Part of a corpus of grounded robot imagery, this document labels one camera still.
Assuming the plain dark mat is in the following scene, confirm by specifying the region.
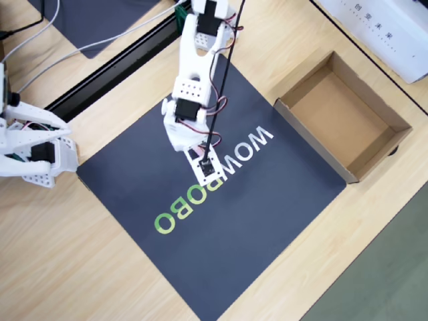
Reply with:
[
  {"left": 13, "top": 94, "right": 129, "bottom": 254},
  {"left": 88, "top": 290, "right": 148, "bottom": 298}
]
[{"left": 28, "top": 0, "right": 162, "bottom": 61}]

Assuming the dark mat WOWROBO print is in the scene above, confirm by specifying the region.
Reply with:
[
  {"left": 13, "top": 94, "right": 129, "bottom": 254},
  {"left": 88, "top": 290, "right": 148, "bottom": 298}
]
[{"left": 76, "top": 53, "right": 348, "bottom": 321}]

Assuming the green clamp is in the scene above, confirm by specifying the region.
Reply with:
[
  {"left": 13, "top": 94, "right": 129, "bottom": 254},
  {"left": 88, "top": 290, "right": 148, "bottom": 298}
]
[{"left": 175, "top": 4, "right": 188, "bottom": 33}]

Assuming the open cardboard box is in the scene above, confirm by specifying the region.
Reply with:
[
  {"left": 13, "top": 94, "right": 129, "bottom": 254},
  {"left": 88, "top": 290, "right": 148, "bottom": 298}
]
[{"left": 273, "top": 50, "right": 413, "bottom": 185}]

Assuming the white box Chinese print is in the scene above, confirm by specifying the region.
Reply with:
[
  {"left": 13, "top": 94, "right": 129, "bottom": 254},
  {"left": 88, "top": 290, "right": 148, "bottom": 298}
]
[{"left": 315, "top": 0, "right": 428, "bottom": 85}]

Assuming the gripper camera board with lens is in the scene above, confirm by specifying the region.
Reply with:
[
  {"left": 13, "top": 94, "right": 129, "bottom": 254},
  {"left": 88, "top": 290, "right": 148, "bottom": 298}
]
[{"left": 0, "top": 62, "right": 20, "bottom": 108}]

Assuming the white perforated base plate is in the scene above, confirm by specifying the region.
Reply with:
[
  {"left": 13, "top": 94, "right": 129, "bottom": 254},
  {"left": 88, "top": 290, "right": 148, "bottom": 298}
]
[
  {"left": 195, "top": 31, "right": 215, "bottom": 51},
  {"left": 21, "top": 169, "right": 58, "bottom": 190}
]

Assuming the white gripper camera mount plate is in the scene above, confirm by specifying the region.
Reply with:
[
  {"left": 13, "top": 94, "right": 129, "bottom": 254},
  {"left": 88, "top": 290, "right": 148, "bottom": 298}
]
[{"left": 185, "top": 146, "right": 224, "bottom": 187}]

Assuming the grey cable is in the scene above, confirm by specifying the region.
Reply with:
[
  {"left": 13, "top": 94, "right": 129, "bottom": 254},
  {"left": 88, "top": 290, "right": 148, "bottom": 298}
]
[
  {"left": 0, "top": 0, "right": 62, "bottom": 65},
  {"left": 18, "top": 0, "right": 188, "bottom": 94}
]

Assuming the black camera cable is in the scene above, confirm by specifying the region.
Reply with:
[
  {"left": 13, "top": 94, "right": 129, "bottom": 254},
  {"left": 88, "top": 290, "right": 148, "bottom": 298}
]
[{"left": 201, "top": 0, "right": 247, "bottom": 167}]

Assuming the thin black cable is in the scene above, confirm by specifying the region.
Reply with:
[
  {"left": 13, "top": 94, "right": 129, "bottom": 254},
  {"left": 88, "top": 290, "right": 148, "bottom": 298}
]
[{"left": 0, "top": 0, "right": 45, "bottom": 40}]

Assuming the black aluminium rail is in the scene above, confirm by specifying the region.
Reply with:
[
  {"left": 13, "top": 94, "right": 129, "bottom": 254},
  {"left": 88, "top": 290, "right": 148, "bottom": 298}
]
[{"left": 44, "top": 12, "right": 187, "bottom": 123}]

